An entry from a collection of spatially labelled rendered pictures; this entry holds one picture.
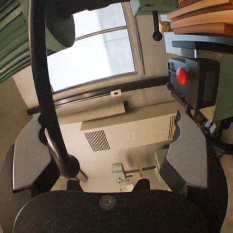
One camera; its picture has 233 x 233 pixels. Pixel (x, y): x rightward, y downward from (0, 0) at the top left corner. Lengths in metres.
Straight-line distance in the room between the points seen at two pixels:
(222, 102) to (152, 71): 1.44
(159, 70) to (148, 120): 0.67
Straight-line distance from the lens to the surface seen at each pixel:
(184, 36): 0.42
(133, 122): 1.58
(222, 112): 0.27
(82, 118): 1.70
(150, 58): 1.60
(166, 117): 1.67
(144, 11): 0.24
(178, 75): 0.22
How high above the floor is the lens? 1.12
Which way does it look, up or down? 6 degrees up
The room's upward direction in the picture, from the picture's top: 101 degrees counter-clockwise
